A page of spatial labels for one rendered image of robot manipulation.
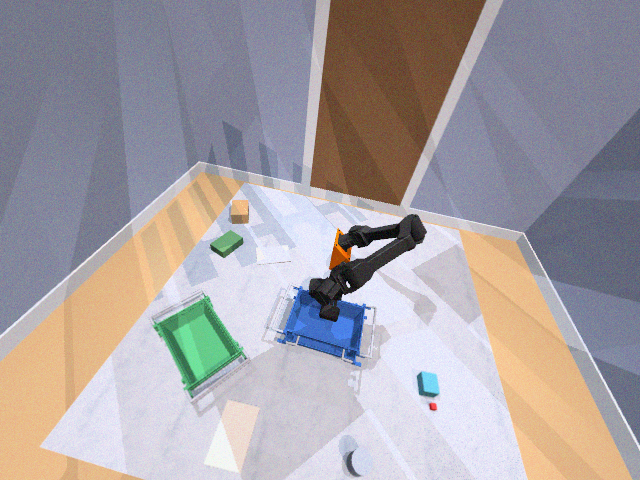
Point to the green rectangular block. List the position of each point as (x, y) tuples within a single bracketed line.
[(226, 244)]

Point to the teal cube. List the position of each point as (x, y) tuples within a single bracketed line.
[(428, 384)]

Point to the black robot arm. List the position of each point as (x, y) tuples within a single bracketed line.
[(408, 233)]

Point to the grey cylinder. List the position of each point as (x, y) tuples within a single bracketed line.
[(359, 462)]

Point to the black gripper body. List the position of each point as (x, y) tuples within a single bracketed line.
[(331, 312)]

